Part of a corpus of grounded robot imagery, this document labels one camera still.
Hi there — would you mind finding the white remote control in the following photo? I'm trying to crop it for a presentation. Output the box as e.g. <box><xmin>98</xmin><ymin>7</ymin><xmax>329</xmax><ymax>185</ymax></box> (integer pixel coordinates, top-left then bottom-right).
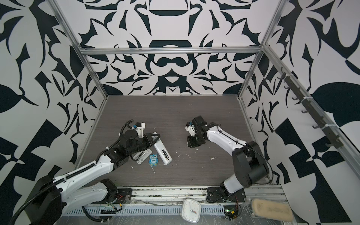
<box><xmin>154</xmin><ymin>138</ymin><xmax>173</xmax><ymax>166</ymax></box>

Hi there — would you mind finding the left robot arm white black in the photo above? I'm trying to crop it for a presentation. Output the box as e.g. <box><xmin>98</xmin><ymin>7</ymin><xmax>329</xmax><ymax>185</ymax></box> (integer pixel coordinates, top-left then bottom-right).
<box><xmin>23</xmin><ymin>129</ymin><xmax>160</xmax><ymax>225</ymax></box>

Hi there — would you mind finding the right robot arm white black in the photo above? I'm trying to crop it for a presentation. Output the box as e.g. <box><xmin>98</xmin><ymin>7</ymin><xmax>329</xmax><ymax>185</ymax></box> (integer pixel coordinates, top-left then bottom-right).
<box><xmin>185</xmin><ymin>116</ymin><xmax>271</xmax><ymax>195</ymax></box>

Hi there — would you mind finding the white battery cover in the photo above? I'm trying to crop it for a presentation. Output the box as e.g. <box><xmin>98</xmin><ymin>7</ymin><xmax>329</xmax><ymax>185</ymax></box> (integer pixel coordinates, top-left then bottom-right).
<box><xmin>133</xmin><ymin>149</ymin><xmax>152</xmax><ymax>165</ymax></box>

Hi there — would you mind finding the blue owl toy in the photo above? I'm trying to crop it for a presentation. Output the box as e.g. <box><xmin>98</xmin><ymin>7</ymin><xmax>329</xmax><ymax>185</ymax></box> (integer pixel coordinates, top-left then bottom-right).
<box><xmin>149</xmin><ymin>154</ymin><xmax>158</xmax><ymax>167</ymax></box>

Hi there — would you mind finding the white square clock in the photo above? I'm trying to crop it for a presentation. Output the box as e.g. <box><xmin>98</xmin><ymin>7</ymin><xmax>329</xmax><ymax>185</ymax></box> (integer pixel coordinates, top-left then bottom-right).
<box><xmin>181</xmin><ymin>198</ymin><xmax>202</xmax><ymax>223</ymax></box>

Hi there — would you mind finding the small green circuit board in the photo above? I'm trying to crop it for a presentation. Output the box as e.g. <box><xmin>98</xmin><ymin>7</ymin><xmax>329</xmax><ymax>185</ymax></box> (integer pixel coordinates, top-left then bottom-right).
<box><xmin>224</xmin><ymin>205</ymin><xmax>239</xmax><ymax>220</ymax></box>

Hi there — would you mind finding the beige foam pad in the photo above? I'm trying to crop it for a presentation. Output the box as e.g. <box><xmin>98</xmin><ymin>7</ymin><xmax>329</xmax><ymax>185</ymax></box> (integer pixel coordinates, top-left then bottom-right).
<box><xmin>251</xmin><ymin>198</ymin><xmax>294</xmax><ymax>222</ymax></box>

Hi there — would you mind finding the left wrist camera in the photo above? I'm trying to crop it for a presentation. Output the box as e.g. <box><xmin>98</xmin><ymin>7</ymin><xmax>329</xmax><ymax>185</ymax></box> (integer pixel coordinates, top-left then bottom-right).
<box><xmin>132</xmin><ymin>122</ymin><xmax>146</xmax><ymax>138</ymax></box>

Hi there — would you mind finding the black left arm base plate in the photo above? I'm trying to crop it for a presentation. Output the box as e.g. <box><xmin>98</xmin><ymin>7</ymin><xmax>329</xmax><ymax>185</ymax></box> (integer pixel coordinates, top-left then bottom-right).
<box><xmin>92</xmin><ymin>188</ymin><xmax>133</xmax><ymax>204</ymax></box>

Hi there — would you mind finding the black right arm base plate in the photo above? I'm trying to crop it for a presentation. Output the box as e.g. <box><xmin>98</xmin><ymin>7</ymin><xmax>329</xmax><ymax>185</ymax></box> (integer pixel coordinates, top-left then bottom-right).
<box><xmin>206</xmin><ymin>187</ymin><xmax>246</xmax><ymax>203</ymax></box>

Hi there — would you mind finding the white slotted cable duct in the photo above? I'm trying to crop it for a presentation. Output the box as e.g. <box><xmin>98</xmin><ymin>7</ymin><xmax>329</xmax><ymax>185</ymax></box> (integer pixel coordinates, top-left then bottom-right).
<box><xmin>63</xmin><ymin>205</ymin><xmax>228</xmax><ymax>217</ymax></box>

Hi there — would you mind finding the aluminium frame top bar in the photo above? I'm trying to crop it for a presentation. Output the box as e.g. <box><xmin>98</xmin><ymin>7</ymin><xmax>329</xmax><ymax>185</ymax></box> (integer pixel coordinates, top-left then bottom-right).
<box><xmin>80</xmin><ymin>46</ymin><xmax>261</xmax><ymax>55</ymax></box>

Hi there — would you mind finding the black hook rail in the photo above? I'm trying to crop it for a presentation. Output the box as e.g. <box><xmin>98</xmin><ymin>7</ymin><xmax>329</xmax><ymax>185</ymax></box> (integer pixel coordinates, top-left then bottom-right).
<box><xmin>279</xmin><ymin>68</ymin><xmax>344</xmax><ymax>149</ymax></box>

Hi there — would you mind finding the aluminium frame corner post right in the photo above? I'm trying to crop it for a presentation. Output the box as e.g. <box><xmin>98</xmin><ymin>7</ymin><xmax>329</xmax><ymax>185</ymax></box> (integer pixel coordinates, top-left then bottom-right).
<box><xmin>237</xmin><ymin>0</ymin><xmax>289</xmax><ymax>99</ymax></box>

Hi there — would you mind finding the aluminium frame corner post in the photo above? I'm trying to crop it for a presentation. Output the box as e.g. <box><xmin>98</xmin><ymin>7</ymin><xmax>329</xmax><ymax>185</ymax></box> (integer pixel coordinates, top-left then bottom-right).
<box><xmin>237</xmin><ymin>0</ymin><xmax>289</xmax><ymax>99</ymax></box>
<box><xmin>47</xmin><ymin>0</ymin><xmax>108</xmax><ymax>99</ymax></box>

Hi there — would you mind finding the aluminium frame corner post left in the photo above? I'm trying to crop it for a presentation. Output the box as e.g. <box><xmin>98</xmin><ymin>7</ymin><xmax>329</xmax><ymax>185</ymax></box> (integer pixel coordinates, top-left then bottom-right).
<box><xmin>47</xmin><ymin>0</ymin><xmax>108</xmax><ymax>99</ymax></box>

